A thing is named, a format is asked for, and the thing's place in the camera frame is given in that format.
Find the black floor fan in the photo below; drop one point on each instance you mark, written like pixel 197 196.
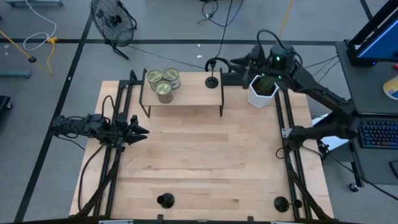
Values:
pixel 113 21

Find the backlit rainbow keyboard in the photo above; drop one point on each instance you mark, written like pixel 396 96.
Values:
pixel 381 133

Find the black monitor with stand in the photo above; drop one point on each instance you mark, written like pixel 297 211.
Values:
pixel 379 43

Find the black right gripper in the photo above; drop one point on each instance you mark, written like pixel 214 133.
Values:
pixel 259 60

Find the glass candle jar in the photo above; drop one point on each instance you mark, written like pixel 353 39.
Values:
pixel 163 90
pixel 171 76
pixel 155 77

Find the yellow blue round object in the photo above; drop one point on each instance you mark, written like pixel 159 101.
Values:
pixel 392 88

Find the white paper sheet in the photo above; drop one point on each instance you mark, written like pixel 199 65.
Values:
pixel 337 141

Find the black caster wheel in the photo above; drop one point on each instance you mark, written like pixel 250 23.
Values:
pixel 354 187

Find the grey desk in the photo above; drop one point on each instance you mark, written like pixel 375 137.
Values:
pixel 367 87

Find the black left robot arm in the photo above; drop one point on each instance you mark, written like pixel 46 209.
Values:
pixel 90 126

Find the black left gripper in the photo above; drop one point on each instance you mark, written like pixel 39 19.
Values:
pixel 119 130

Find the white hexagonal plant pot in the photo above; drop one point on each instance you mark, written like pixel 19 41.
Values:
pixel 258 101

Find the wooden shelf riser black legs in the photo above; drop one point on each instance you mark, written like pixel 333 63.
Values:
pixel 192 95

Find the black candlestick holder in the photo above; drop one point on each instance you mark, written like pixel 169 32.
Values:
pixel 211 82
pixel 281 204
pixel 166 200

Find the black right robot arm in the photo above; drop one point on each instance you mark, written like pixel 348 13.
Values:
pixel 317 90

